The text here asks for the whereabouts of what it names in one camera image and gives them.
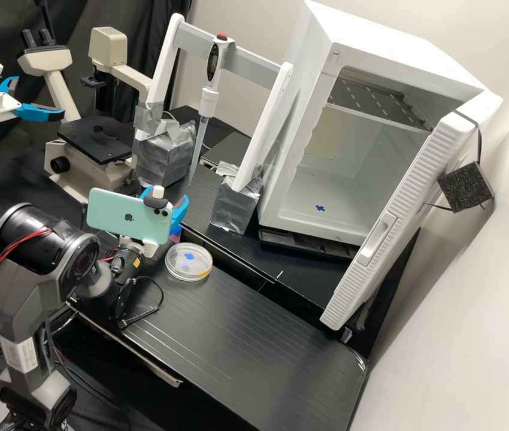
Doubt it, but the black cable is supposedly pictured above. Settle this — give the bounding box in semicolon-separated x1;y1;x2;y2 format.
117;274;166;331

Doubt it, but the right wrist camera phone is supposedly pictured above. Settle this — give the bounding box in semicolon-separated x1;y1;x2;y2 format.
86;184;175;247

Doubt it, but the incubator door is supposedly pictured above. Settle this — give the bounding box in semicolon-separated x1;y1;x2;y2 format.
319;87;505;332

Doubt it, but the pipette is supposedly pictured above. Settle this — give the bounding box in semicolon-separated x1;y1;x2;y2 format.
187;34;231;186

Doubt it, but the white pipette stand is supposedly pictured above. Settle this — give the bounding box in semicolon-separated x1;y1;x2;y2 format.
132;12;295;235

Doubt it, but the cream microscope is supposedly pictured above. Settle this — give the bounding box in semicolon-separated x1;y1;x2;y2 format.
16;26;156;204

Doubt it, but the white incubator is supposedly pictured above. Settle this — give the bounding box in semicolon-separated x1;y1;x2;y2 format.
254;0;487;248

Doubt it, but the black tray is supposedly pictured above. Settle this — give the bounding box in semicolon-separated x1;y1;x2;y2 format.
202;131;256;175

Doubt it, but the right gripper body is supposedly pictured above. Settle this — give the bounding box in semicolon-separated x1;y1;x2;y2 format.
117;233;160;260

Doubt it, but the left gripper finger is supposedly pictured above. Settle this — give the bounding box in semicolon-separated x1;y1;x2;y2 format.
0;75;22;98
15;104;66;123

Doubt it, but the petri dish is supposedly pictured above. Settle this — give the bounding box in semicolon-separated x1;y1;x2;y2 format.
165;242;214;283

